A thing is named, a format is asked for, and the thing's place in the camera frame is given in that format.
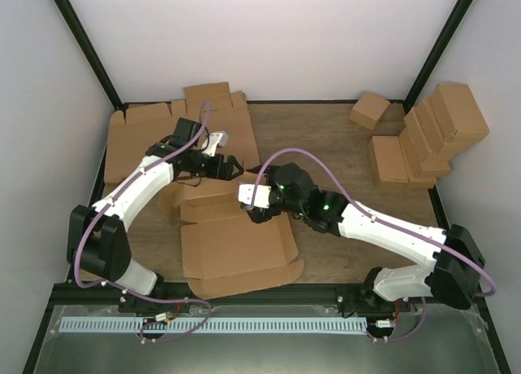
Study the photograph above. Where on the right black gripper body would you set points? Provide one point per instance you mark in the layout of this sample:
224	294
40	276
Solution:
263	217

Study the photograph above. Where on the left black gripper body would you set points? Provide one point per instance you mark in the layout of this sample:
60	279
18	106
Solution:
208	171

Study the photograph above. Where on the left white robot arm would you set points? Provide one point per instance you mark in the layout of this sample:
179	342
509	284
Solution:
97	234

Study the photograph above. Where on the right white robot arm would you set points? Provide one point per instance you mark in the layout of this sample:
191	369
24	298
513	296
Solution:
445	262

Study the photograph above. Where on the folded box on table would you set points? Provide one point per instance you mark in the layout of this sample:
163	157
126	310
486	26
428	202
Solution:
387	162

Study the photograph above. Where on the small folded cardboard box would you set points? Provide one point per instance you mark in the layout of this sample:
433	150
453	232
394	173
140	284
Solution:
368	110

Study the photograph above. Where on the large folded cardboard box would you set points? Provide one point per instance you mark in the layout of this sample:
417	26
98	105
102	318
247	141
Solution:
461	122

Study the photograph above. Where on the row of folded boxes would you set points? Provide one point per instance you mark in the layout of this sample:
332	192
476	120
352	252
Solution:
418	140

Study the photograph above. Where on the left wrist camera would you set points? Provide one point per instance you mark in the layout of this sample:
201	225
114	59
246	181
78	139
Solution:
214	141

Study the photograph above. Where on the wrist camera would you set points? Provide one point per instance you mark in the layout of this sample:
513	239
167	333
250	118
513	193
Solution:
214	141
252	196

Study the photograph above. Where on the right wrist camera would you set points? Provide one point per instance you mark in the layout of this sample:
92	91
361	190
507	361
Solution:
252	196

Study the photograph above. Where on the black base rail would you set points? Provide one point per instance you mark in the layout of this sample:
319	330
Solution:
343	297

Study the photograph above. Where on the left black frame post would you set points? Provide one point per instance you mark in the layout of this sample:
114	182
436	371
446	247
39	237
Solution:
76	28

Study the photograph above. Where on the black frame post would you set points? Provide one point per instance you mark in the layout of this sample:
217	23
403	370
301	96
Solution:
76	28
450	27

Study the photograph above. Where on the light blue slotted cable duct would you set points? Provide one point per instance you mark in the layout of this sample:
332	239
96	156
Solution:
325	325

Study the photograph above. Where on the right black frame post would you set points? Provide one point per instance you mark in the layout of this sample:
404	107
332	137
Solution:
450	27

